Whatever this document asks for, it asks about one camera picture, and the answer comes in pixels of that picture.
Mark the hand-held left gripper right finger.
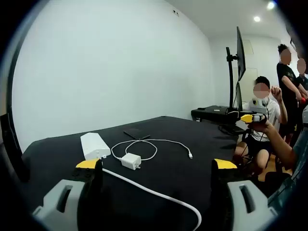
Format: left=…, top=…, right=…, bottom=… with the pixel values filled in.
left=211, top=158, right=280, bottom=231

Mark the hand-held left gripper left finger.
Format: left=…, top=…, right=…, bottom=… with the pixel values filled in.
left=32, top=158, right=104, bottom=231

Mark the white charger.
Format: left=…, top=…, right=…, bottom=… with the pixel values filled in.
left=120, top=153, right=142, bottom=171

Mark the white charging cable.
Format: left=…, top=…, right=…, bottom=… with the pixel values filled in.
left=111, top=139, right=194, bottom=161

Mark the person's right hand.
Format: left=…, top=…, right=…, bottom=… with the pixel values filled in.
left=250, top=119, right=275, bottom=133

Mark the small black monitor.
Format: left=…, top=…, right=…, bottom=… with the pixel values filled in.
left=234, top=81, right=243, bottom=112

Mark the black side desk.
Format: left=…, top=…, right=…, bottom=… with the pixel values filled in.
left=191, top=105, right=251, bottom=124

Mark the person's teal clothing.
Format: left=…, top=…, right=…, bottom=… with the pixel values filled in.
left=266, top=129, right=308, bottom=217

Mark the black tablecloth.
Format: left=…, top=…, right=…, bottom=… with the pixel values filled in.
left=21, top=116, right=244, bottom=231

